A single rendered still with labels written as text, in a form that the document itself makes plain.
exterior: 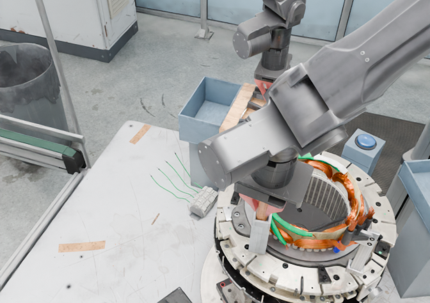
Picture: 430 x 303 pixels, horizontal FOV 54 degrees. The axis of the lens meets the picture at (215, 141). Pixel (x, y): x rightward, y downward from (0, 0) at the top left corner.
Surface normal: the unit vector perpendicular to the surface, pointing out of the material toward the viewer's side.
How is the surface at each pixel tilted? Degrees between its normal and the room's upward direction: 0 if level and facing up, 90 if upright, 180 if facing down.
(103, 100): 0
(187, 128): 90
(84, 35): 90
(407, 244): 90
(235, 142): 29
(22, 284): 0
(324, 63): 74
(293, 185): 5
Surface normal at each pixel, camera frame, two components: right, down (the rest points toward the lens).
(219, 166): -0.83, 0.40
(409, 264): -0.99, 0.06
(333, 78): -0.70, 0.27
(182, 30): 0.01, -0.71
